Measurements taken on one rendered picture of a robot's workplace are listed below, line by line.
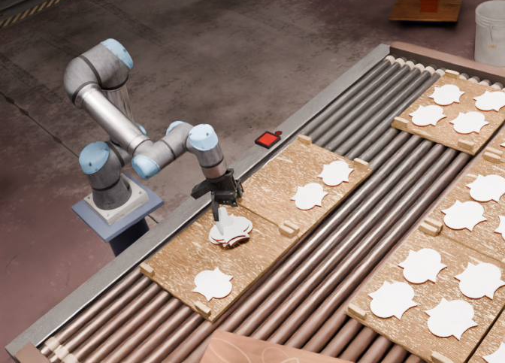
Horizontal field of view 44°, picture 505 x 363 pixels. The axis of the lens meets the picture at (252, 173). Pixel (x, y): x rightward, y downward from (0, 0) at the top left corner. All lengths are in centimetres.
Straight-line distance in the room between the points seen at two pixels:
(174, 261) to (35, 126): 294
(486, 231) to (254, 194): 79
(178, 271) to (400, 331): 72
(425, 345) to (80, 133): 332
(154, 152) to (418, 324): 89
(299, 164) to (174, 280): 66
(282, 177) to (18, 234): 210
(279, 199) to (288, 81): 245
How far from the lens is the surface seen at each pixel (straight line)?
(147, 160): 179
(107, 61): 202
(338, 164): 230
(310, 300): 191
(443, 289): 191
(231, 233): 206
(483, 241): 205
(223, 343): 171
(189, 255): 208
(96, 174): 231
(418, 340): 180
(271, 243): 205
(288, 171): 230
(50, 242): 380
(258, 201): 220
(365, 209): 216
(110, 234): 236
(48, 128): 479
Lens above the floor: 242
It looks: 40 degrees down
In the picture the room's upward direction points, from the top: 11 degrees counter-clockwise
